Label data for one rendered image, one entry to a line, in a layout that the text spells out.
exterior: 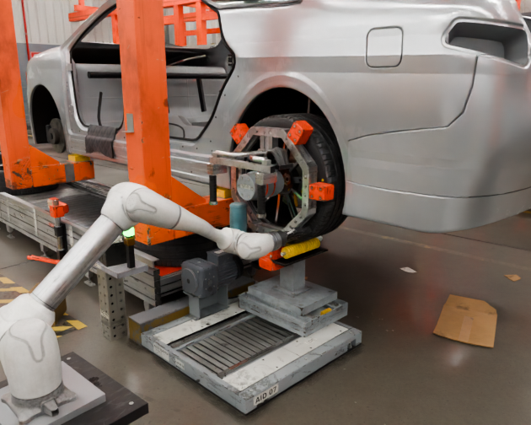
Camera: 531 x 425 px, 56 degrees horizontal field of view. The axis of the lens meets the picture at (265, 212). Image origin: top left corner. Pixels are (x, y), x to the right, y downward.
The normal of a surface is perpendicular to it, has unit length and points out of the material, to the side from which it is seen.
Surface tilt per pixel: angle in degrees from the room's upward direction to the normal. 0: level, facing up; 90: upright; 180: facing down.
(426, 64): 90
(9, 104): 90
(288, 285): 90
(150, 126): 90
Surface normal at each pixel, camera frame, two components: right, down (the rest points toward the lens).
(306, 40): -0.71, 0.18
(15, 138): 0.71, 0.18
